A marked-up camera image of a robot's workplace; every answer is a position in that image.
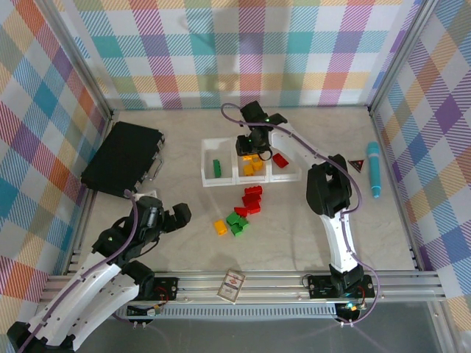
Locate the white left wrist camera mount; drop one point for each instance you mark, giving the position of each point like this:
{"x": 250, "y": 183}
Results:
{"x": 147, "y": 194}

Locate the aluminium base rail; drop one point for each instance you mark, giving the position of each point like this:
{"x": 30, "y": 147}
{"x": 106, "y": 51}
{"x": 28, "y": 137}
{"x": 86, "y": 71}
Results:
{"x": 272, "y": 288}

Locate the plaid backdrop cloth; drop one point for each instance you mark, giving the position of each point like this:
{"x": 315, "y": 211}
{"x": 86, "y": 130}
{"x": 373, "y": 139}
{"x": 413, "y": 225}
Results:
{"x": 441, "y": 147}
{"x": 235, "y": 55}
{"x": 29, "y": 147}

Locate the small controller board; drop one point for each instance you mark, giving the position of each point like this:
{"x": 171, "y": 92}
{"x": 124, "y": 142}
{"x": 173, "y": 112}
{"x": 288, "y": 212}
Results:
{"x": 141, "y": 312}
{"x": 349, "y": 308}

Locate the white plastic container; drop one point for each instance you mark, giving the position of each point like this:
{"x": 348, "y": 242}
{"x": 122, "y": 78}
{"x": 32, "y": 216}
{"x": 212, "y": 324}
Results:
{"x": 254, "y": 180}
{"x": 206, "y": 162}
{"x": 283, "y": 178}

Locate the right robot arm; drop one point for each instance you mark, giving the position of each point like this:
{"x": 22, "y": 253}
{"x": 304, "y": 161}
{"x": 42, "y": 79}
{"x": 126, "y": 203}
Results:
{"x": 340, "y": 242}

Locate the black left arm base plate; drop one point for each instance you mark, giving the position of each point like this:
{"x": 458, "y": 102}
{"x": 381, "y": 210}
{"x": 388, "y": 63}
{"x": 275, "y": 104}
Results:
{"x": 167, "y": 288}

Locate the yellow Lego brick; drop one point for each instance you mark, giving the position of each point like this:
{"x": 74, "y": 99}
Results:
{"x": 249, "y": 170}
{"x": 221, "y": 227}

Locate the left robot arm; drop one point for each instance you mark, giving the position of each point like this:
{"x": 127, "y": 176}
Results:
{"x": 84, "y": 287}

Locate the red Lego wedge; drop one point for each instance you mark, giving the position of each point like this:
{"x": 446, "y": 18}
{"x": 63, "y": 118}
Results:
{"x": 240, "y": 212}

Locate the transparent orange Lego piece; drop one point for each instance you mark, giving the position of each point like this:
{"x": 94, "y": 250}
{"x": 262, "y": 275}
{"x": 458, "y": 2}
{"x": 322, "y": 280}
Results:
{"x": 258, "y": 166}

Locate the teal marker pen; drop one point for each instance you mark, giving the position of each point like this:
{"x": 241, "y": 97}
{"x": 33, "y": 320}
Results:
{"x": 374, "y": 169}

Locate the long green Lego brick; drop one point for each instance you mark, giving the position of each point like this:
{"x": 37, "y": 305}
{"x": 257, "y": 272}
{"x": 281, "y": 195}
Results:
{"x": 217, "y": 168}

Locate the black hard case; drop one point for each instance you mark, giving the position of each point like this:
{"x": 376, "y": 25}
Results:
{"x": 117, "y": 158}

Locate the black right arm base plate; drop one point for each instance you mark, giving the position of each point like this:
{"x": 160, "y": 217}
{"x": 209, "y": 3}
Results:
{"x": 318, "y": 287}

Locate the playing card box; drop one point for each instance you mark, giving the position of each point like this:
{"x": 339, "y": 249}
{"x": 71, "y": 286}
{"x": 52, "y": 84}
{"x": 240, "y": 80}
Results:
{"x": 231, "y": 287}

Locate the aluminium frame post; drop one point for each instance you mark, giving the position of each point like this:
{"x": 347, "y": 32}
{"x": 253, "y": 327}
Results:
{"x": 82, "y": 64}
{"x": 401, "y": 55}

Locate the black red triangular piece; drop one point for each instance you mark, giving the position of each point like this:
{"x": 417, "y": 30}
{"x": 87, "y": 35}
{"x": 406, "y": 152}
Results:
{"x": 357, "y": 164}

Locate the red Lego brick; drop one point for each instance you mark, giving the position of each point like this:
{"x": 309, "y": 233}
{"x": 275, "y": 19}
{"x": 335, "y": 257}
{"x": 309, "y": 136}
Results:
{"x": 254, "y": 190}
{"x": 251, "y": 199}
{"x": 254, "y": 208}
{"x": 280, "y": 160}

